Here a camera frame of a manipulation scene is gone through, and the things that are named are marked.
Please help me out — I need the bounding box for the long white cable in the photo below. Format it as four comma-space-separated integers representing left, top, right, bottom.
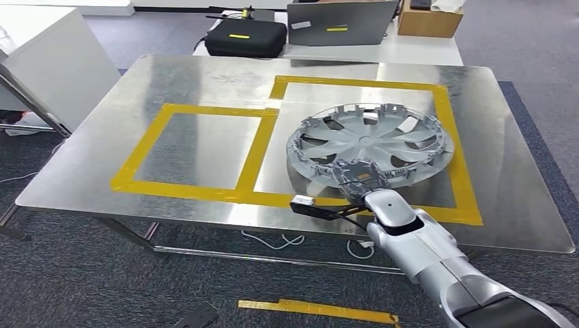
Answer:
242, 230, 376, 260

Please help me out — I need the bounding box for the black zip case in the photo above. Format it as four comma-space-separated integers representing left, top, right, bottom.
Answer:
203, 18, 289, 59

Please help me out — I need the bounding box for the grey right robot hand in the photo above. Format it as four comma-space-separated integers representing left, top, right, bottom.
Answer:
332, 159, 391, 203

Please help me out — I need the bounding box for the yellow floor tape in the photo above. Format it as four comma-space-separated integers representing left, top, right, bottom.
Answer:
238, 299, 401, 328

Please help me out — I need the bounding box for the white cloth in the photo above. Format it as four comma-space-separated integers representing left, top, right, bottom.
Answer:
429, 0, 467, 14

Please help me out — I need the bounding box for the grey laptop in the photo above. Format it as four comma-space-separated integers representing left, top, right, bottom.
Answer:
286, 0, 400, 48

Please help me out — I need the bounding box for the black robot foot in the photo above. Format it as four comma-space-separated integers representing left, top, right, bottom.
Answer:
173, 301, 221, 328

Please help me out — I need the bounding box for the steel workbench table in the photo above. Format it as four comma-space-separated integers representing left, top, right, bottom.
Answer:
0, 54, 576, 277

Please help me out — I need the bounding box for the white plastic bag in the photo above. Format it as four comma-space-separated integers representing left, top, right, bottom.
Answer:
3, 112, 59, 137

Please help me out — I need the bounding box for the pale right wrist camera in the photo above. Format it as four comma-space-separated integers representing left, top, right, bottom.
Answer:
289, 194, 317, 216

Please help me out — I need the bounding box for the silver plastic wheel hubcap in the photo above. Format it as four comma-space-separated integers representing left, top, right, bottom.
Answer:
285, 102, 455, 191

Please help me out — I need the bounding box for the white cabinet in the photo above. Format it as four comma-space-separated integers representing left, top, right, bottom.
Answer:
0, 4, 122, 133

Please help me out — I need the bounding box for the black yellow handheld tool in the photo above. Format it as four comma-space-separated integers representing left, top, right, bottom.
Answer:
206, 5, 277, 23

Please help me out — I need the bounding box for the brown cardboard box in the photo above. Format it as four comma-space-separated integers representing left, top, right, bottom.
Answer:
397, 0, 466, 40

